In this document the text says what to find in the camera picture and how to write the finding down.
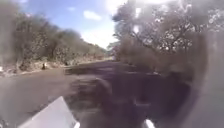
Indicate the wood of dark trees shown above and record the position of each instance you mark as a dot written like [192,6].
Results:
[36,43]
[160,36]

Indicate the grey asphalt road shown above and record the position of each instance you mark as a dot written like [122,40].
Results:
[40,88]

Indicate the dry earth verge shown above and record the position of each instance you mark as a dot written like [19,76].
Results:
[30,68]

